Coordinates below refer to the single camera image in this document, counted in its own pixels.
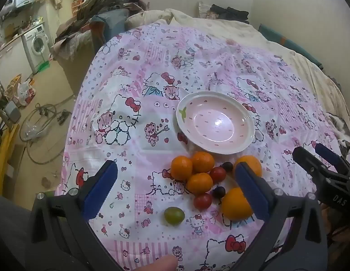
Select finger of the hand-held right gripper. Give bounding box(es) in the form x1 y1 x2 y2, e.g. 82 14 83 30
293 146 331 185
315 143 350 176

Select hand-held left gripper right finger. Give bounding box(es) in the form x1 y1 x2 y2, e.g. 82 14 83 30
234 161 329 271

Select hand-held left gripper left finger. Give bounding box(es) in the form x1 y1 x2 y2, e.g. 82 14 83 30
28 160 124 271

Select large orange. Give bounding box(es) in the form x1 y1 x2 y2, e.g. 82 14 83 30
234 155 263 178
221 187 254 222

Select red tomato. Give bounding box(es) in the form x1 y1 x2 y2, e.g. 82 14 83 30
193 193 213 211
209 166 227 183

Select small orange tangerine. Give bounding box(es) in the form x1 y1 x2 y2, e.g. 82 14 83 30
170 156 193 181
191 152 215 173
186 172 214 195

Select green tomato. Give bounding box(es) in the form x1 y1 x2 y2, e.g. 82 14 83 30
164 207 185 227

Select pink and white plate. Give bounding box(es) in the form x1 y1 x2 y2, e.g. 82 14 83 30
176 92 255 155

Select striped cat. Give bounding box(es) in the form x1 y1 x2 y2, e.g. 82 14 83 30
326 112 350 159

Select teal pillow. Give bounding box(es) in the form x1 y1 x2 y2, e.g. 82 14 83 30
258 23 325 70

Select grey box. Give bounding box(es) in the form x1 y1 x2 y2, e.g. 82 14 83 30
4 101 22 124

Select white and red plastic bag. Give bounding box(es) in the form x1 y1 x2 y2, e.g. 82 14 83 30
17 78 36 106

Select pink cartoon printed blanket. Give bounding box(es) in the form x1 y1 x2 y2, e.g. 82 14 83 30
55 24 350 271

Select kitchen counter cabinet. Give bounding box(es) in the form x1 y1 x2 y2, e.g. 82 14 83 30
0 32 34 91

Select white washing machine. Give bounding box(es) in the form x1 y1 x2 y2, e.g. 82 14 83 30
22 23 51 75

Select pile of dark clothes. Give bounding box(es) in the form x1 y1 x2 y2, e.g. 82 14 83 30
52 0 148 61

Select folded dark clothes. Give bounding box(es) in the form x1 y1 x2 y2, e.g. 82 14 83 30
210 4 250 24

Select blue cloth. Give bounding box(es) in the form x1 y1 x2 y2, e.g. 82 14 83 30
89 8 130 44

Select printed pillow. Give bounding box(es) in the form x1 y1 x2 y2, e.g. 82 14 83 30
198 1 218 19

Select hose on floor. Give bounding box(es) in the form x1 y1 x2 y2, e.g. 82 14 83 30
19 94 76 166

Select yellow frame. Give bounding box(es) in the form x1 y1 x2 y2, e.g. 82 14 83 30
0 113 20 188

